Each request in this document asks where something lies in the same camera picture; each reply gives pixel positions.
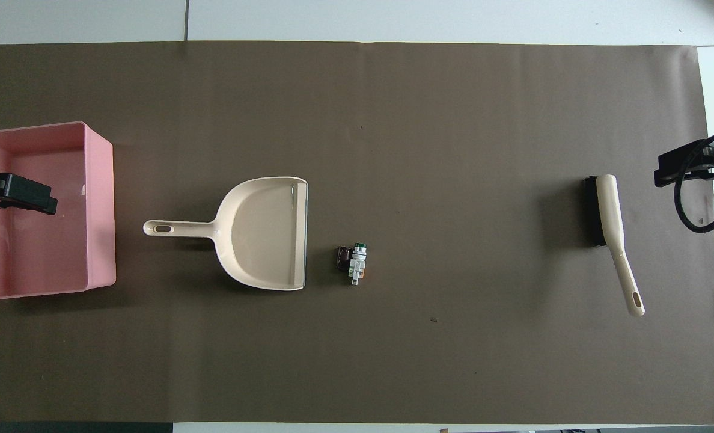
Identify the pink plastic bin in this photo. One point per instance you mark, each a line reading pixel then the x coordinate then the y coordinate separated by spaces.
pixel 95 210

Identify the beige hand brush black bristles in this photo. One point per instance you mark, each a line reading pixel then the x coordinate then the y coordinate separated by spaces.
pixel 610 207

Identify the white electronic part green cap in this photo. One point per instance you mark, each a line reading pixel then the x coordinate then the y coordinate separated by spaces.
pixel 357 261

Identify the dark brown electronic part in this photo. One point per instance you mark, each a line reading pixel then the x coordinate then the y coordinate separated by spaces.
pixel 343 258

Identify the beige plastic dustpan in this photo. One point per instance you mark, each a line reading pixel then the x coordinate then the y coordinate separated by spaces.
pixel 267 234

